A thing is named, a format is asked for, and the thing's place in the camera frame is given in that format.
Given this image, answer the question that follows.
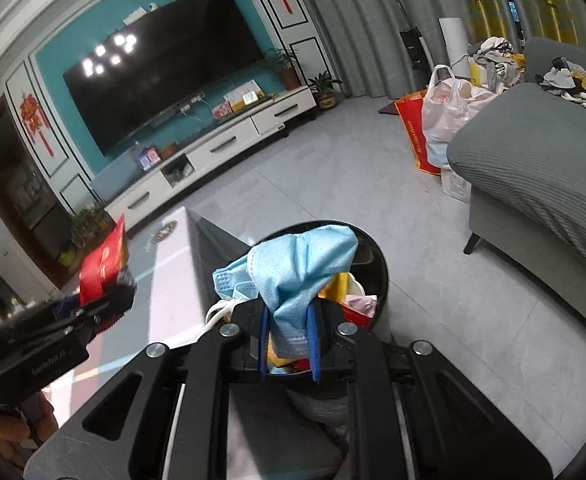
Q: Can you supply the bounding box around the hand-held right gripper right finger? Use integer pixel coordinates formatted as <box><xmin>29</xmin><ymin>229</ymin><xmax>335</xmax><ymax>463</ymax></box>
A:
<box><xmin>307</xmin><ymin>300</ymin><xmax>556</xmax><ymax>480</ymax></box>

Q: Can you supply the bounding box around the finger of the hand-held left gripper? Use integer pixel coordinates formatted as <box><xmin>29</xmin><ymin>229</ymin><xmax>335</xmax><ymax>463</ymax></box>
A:
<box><xmin>48</xmin><ymin>295</ymin><xmax>83</xmax><ymax>317</ymax></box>
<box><xmin>70</xmin><ymin>271</ymin><xmax>138</xmax><ymax>335</ymax></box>

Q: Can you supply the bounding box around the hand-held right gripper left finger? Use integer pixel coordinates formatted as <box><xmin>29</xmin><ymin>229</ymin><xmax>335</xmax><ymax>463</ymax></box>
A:
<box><xmin>23</xmin><ymin>300</ymin><xmax>271</xmax><ymax>480</ymax></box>

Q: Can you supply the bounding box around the red packet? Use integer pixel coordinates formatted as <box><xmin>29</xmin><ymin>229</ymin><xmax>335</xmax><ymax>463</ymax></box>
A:
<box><xmin>79</xmin><ymin>214</ymin><xmax>130</xmax><ymax>306</ymax></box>

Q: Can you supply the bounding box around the black round bin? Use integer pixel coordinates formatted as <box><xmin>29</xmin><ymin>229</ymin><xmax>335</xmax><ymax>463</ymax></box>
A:
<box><xmin>250</xmin><ymin>219</ymin><xmax>390</xmax><ymax>411</ymax></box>

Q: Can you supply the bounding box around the blue face mask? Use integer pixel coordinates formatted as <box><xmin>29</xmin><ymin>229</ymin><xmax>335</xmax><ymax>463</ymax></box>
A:
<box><xmin>205</xmin><ymin>225</ymin><xmax>359</xmax><ymax>361</ymax></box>

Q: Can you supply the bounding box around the person's left hand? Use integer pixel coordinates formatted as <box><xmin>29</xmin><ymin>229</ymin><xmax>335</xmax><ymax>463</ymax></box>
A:
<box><xmin>0</xmin><ymin>396</ymin><xmax>60</xmax><ymax>467</ymax></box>

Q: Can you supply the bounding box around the table with pink-grey cloth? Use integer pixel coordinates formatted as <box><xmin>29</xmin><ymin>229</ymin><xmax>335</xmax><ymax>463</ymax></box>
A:
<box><xmin>46</xmin><ymin>207</ymin><xmax>254</xmax><ymax>411</ymax></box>

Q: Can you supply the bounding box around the large pink wrapper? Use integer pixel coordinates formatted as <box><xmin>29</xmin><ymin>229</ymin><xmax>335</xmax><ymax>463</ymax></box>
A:
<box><xmin>345</xmin><ymin>294</ymin><xmax>378</xmax><ymax>319</ymax></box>

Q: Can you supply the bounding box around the bushy potted plant dark planter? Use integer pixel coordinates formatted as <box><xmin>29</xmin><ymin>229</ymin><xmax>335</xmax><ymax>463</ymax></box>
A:
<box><xmin>58</xmin><ymin>202</ymin><xmax>116</xmax><ymax>268</ymax></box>

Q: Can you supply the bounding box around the grey rectangular panel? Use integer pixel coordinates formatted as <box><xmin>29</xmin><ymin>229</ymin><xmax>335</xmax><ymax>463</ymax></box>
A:
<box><xmin>90</xmin><ymin>155</ymin><xmax>146</xmax><ymax>206</ymax></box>

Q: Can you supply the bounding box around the dark wooden display cabinet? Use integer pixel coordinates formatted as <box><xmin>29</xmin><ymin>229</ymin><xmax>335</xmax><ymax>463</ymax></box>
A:
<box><xmin>0</xmin><ymin>97</ymin><xmax>71</xmax><ymax>286</ymax></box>

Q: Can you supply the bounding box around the blue red box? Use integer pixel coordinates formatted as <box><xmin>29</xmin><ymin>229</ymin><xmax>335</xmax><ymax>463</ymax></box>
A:
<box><xmin>137</xmin><ymin>147</ymin><xmax>161</xmax><ymax>171</ymax></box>

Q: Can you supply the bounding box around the white television cabinet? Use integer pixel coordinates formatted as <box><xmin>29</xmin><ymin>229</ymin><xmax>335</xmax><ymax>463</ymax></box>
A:
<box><xmin>103</xmin><ymin>85</ymin><xmax>319</xmax><ymax>233</ymax></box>

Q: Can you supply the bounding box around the white cardboard box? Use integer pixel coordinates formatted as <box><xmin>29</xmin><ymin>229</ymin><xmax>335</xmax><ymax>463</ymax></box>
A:
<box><xmin>440</xmin><ymin>165</ymin><xmax>474</xmax><ymax>203</ymax></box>

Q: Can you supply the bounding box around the large black television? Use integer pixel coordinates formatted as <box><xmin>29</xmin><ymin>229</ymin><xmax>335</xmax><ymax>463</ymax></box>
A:
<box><xmin>63</xmin><ymin>0</ymin><xmax>266</xmax><ymax>158</ymax></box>

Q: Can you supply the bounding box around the white desk calendar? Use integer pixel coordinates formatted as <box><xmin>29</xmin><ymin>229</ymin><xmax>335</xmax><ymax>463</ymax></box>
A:
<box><xmin>223</xmin><ymin>82</ymin><xmax>264</xmax><ymax>111</ymax></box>

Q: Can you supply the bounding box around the red orange shopping bag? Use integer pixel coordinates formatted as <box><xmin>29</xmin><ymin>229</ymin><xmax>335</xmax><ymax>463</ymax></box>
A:
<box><xmin>394</xmin><ymin>89</ymin><xmax>446</xmax><ymax>177</ymax></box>

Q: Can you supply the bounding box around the grey sofa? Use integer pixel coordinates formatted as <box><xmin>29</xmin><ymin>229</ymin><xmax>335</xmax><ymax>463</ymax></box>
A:
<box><xmin>447</xmin><ymin>36</ymin><xmax>586</xmax><ymax>351</ymax></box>

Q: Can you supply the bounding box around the white plastic shopping bag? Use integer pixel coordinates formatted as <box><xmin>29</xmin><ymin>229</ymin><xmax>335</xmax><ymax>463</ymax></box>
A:
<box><xmin>422</xmin><ymin>64</ymin><xmax>498</xmax><ymax>168</ymax></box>

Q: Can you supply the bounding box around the tall potted plant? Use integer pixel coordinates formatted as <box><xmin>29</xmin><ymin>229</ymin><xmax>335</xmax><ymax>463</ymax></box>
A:
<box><xmin>264</xmin><ymin>47</ymin><xmax>301</xmax><ymax>92</ymax></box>

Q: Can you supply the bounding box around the small potted plant yellow pot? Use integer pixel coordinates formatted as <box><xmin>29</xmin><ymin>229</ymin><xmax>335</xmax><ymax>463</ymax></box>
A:
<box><xmin>308</xmin><ymin>72</ymin><xmax>344</xmax><ymax>111</ymax></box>

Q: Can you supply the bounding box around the upright vacuum cleaner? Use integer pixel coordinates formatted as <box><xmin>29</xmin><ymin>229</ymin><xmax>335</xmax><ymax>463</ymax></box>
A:
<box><xmin>370</xmin><ymin>0</ymin><xmax>434</xmax><ymax>73</ymax></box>

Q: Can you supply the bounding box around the pile of clothes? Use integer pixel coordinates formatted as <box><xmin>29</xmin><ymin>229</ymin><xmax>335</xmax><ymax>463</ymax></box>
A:
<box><xmin>468</xmin><ymin>36</ymin><xmax>526</xmax><ymax>93</ymax></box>

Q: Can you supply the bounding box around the clothes heap on sofa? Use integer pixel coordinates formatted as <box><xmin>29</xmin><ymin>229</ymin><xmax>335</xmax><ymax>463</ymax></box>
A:
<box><xmin>535</xmin><ymin>57</ymin><xmax>586</xmax><ymax>118</ymax></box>

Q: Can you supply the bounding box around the grey curtain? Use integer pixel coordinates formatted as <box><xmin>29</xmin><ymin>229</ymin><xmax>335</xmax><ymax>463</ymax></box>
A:
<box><xmin>293</xmin><ymin>0</ymin><xmax>468</xmax><ymax>101</ymax></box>

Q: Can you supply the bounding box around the yellow curtain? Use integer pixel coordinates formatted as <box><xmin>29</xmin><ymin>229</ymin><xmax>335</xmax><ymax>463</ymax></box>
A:
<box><xmin>448</xmin><ymin>0</ymin><xmax>586</xmax><ymax>56</ymax></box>

